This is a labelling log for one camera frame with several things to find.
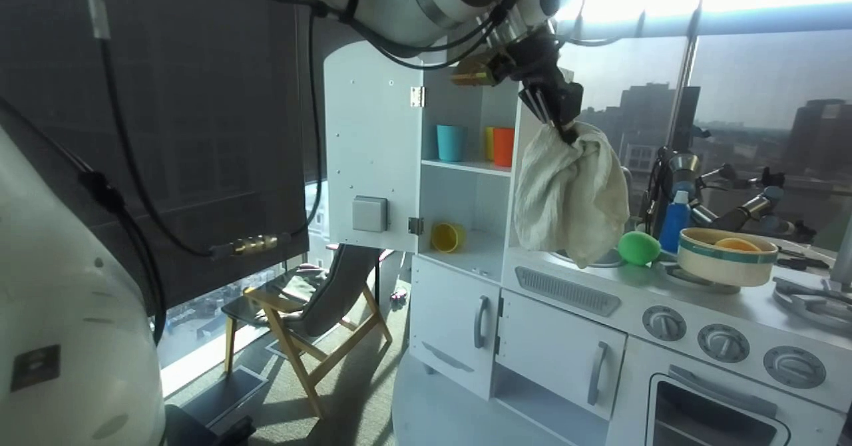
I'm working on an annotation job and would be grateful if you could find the white toy kitchen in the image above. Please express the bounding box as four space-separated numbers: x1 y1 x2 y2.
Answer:
323 39 852 446

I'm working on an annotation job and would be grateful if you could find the grey square door handle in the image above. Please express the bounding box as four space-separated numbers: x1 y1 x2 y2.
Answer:
351 195 389 234

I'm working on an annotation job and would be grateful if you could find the burner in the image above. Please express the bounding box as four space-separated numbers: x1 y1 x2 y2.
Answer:
664 262 742 295
771 276 852 332

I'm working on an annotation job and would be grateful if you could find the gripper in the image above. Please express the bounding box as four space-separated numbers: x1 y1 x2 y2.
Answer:
504 32 585 146

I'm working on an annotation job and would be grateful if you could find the oven door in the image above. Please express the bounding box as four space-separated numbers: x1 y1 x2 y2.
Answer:
605 336 847 446

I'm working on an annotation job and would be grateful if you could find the dark window blind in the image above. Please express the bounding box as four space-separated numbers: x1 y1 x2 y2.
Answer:
0 0 312 311

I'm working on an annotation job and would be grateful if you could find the sink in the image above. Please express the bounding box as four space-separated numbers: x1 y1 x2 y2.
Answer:
551 245 628 269

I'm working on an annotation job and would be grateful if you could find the white bowl with teal stripe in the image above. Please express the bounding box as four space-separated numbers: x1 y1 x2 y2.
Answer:
677 227 779 288

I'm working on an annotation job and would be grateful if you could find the white towel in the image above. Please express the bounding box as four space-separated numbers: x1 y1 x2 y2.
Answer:
513 121 631 269

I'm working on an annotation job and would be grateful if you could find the white cabinet door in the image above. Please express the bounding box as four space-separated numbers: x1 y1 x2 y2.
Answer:
323 40 425 254
407 254 502 401
495 289 628 421

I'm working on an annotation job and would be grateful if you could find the stove knob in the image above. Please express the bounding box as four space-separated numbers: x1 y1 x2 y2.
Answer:
642 305 688 342
697 323 751 364
763 345 827 389

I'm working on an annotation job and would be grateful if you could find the orange cup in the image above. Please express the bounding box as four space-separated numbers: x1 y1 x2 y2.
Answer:
492 127 516 168

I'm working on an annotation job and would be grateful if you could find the wooden folding chair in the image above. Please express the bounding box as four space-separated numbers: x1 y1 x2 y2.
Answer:
221 243 394 421

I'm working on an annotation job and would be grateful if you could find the orange toy piece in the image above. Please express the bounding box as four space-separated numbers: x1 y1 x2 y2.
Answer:
714 237 762 253

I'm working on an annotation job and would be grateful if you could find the green toy egg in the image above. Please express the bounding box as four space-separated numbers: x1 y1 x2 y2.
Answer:
617 230 662 267

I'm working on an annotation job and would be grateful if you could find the blue cup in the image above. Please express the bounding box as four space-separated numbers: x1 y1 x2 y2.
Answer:
436 124 468 163

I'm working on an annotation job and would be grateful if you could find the blue bottle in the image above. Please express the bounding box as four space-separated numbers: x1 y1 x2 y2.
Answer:
658 190 692 254

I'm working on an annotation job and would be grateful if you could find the oven door handle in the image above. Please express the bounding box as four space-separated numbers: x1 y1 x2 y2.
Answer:
668 364 779 418

